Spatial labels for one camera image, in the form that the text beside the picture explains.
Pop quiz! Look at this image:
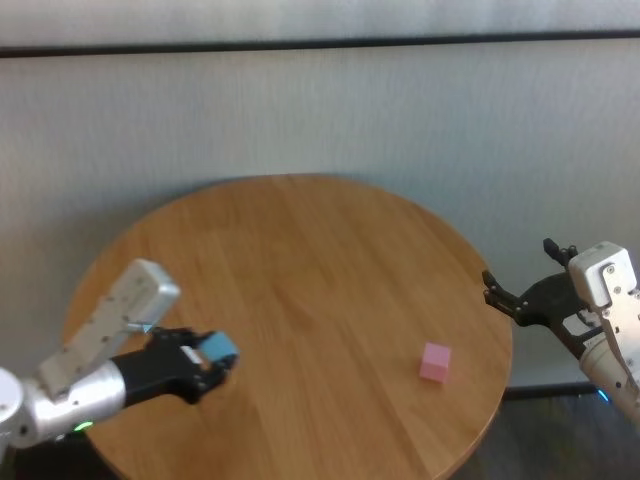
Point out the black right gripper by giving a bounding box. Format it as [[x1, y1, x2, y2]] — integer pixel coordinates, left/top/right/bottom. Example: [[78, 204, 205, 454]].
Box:
[[481, 238, 610, 360]]

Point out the pink cube block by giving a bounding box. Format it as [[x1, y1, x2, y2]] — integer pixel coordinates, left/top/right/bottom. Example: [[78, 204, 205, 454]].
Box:
[[417, 342, 453, 385]]

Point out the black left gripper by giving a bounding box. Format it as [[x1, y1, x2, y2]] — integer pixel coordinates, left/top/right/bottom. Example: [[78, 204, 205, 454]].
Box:
[[112, 327, 239, 406]]

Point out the black baseboard strip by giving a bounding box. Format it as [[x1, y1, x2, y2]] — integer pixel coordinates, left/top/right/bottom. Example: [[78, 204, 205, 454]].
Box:
[[502, 383, 601, 401]]

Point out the black wall rail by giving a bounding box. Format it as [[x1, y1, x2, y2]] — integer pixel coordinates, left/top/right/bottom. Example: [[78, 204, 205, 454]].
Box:
[[0, 30, 640, 59]]

